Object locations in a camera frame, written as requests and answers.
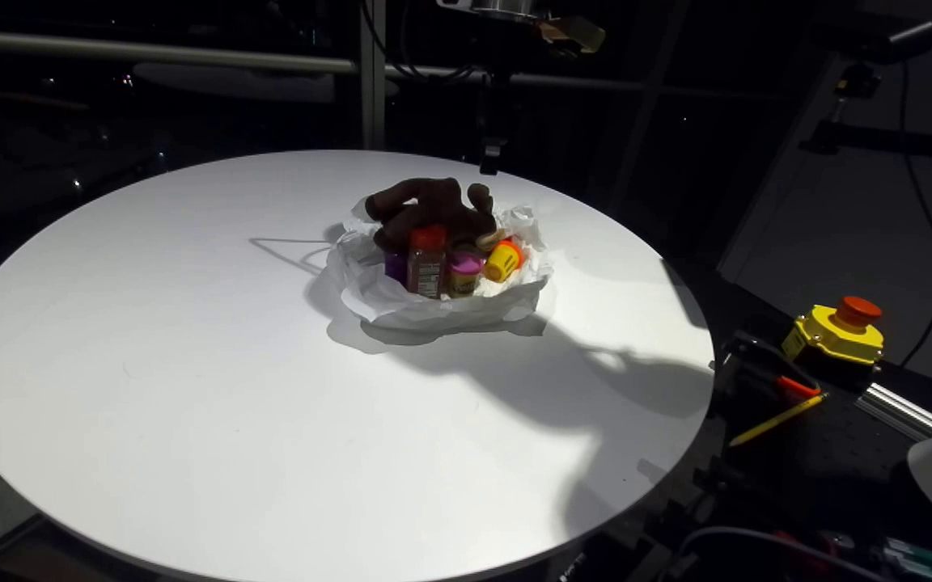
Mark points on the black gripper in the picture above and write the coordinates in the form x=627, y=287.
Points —
x=493, y=102

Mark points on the brown plush toy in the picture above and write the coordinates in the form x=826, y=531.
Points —
x=423, y=206

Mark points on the red lid spice jar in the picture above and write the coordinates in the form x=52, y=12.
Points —
x=427, y=263

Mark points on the white plastic bag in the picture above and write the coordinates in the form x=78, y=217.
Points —
x=423, y=311

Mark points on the yellow emergency stop button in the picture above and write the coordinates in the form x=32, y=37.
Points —
x=839, y=326

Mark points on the yellow pencil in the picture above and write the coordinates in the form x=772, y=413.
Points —
x=778, y=418

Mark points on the aluminium extrusion bar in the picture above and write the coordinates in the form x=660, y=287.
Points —
x=909, y=408

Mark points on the grey vertical metal post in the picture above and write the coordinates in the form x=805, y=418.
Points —
x=375, y=76

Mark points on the grey horizontal metal rail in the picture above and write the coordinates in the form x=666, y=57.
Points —
x=144, y=53

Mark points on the black camera on stand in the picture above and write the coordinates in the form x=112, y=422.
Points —
x=875, y=33

